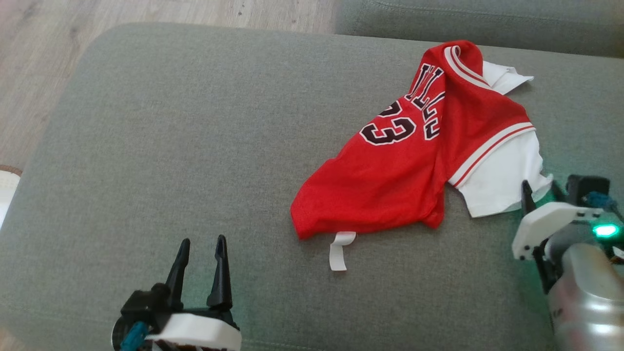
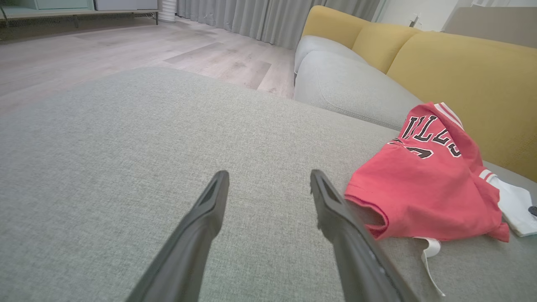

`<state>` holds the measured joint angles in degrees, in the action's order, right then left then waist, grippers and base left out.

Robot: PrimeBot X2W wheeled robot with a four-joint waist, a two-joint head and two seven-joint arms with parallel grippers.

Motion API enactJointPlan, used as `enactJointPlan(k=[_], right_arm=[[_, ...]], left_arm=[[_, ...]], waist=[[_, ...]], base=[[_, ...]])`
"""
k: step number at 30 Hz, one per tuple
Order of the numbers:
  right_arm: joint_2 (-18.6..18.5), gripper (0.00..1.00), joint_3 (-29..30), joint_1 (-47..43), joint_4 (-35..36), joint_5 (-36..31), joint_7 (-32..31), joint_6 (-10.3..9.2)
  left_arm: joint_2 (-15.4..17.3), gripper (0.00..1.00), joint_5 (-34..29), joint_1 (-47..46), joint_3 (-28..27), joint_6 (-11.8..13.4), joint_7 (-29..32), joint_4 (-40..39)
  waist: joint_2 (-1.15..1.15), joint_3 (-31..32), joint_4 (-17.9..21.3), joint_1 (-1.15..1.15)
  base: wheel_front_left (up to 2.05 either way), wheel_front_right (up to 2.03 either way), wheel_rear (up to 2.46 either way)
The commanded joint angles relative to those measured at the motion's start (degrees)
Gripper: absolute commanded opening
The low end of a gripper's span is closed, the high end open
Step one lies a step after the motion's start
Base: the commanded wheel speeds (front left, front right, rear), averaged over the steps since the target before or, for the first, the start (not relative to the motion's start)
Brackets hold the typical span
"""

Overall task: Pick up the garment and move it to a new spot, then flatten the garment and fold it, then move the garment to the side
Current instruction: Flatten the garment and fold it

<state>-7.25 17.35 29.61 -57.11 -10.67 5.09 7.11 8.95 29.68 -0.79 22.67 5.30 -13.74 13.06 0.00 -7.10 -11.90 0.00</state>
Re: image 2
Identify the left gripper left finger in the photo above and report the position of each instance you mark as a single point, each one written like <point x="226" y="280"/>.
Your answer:
<point x="188" y="251"/>

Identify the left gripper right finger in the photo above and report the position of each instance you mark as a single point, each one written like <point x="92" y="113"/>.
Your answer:
<point x="356" y="260"/>

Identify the red basketball jersey white lining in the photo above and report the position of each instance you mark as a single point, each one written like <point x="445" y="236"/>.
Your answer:
<point x="419" y="193"/>

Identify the grey fabric sofa chaise seat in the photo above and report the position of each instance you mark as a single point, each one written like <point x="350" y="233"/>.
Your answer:
<point x="126" y="167"/>

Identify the grey sofa seat cushion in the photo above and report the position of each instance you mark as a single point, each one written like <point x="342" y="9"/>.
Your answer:
<point x="348" y="88"/>
<point x="319" y="47"/>

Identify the large yellow sofa back cushion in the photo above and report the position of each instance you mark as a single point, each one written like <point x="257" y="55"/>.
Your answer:
<point x="474" y="92"/>

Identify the white ribbed cylinder appliance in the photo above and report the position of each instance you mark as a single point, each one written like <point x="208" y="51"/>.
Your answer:
<point x="168" y="10"/>

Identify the grey pleated curtain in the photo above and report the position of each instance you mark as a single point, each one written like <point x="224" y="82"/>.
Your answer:
<point x="260" y="19"/>

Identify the grey upholstered panel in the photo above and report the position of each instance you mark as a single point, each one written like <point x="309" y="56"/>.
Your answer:
<point x="491" y="25"/>

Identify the low pale green tv cabinet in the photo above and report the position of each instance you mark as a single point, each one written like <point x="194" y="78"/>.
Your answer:
<point x="63" y="6"/>

